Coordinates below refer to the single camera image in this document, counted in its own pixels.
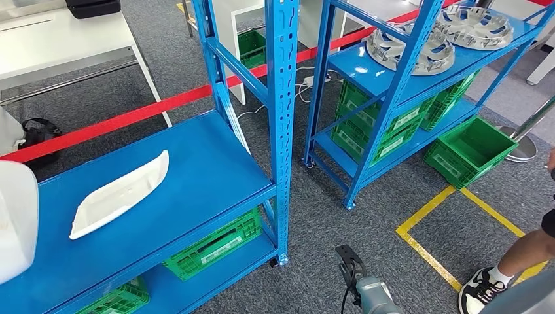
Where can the person's right hand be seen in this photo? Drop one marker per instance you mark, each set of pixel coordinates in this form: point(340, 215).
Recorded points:
point(552, 161)

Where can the white moulded plastic part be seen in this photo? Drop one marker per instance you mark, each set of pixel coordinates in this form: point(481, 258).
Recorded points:
point(121, 195)
point(15, 216)

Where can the robot grey shoulder shell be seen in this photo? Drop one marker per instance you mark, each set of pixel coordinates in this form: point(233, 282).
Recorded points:
point(520, 294)

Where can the blue steel shelf rack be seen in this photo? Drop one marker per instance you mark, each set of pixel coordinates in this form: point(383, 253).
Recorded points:
point(173, 186)
point(347, 82)

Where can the person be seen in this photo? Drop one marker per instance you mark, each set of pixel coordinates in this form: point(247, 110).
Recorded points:
point(520, 255)

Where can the yellow floor tape square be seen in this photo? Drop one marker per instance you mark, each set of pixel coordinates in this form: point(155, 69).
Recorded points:
point(426, 209)

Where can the person's right foot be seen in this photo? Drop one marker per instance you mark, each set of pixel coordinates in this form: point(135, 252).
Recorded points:
point(479, 290)

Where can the silver wheel hubcap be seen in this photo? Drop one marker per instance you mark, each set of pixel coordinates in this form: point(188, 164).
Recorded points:
point(386, 52)
point(477, 26)

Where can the white power strip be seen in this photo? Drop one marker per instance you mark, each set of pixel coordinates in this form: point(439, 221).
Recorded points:
point(314, 81)

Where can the red barrier belt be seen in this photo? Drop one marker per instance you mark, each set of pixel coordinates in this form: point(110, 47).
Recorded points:
point(130, 115)

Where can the black case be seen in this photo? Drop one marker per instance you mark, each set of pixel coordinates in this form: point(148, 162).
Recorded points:
point(93, 8)

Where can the white top table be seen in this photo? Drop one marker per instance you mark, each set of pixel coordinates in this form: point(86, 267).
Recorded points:
point(65, 43)

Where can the black bag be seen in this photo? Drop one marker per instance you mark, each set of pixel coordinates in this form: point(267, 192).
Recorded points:
point(41, 138)

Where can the white plastic object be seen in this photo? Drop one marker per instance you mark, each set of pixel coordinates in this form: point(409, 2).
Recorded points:
point(11, 130)

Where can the chrome stanchion post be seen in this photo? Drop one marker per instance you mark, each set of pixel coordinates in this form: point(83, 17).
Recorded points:
point(520, 147)

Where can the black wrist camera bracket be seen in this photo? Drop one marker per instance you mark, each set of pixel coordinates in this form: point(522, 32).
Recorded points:
point(349, 258)

